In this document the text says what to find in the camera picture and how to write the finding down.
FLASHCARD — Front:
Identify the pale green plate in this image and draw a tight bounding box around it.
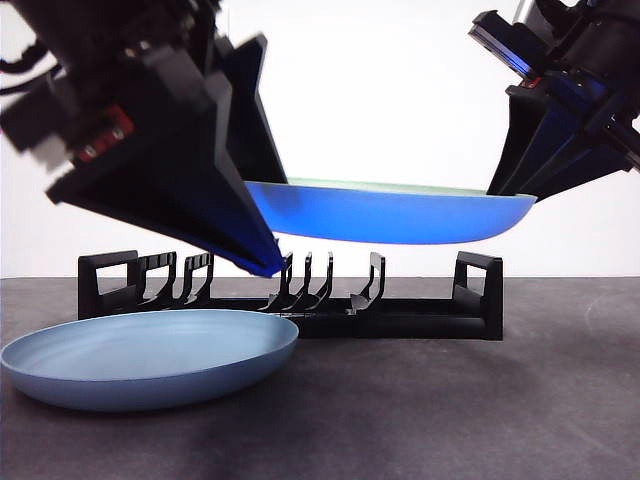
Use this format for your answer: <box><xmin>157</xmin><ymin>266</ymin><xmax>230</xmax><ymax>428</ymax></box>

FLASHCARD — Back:
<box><xmin>243</xmin><ymin>176</ymin><xmax>539</xmax><ymax>246</ymax></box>

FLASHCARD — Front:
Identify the blue plate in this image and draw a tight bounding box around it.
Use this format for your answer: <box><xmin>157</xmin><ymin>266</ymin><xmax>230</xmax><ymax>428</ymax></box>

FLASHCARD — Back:
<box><xmin>0</xmin><ymin>308</ymin><xmax>300</xmax><ymax>413</ymax></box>

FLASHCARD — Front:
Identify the black plate rack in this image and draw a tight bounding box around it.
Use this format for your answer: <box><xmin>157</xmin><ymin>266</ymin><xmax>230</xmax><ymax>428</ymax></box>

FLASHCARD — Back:
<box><xmin>77</xmin><ymin>249</ymin><xmax>505</xmax><ymax>342</ymax></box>

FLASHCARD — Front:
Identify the black cable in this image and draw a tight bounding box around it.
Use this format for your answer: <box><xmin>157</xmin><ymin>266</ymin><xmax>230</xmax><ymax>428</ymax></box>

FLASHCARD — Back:
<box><xmin>0</xmin><ymin>47</ymin><xmax>64</xmax><ymax>97</ymax></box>

